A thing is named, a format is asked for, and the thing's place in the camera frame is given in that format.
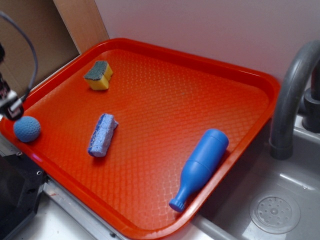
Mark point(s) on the black gripper with connector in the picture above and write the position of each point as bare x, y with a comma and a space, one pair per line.
11, 106

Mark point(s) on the blue textured ball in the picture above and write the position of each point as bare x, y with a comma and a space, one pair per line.
27, 129

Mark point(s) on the brown cardboard panel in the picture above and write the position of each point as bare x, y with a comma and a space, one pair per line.
59, 30

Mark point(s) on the yellow green sponge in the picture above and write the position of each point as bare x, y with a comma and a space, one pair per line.
99, 76

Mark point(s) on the blue knitted cloth roll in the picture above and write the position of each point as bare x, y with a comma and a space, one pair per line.
102, 136

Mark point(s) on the red plastic tray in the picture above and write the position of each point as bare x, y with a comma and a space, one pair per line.
163, 101

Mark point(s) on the blue plastic bottle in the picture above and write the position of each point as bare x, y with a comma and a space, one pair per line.
200, 166

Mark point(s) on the dark grey faucet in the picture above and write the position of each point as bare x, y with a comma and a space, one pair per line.
300, 88

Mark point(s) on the grey sink basin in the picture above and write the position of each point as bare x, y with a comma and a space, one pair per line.
226, 213

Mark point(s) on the sink drain strainer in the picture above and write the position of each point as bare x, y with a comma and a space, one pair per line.
274, 213

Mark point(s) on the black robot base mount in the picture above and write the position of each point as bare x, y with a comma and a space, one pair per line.
21, 186

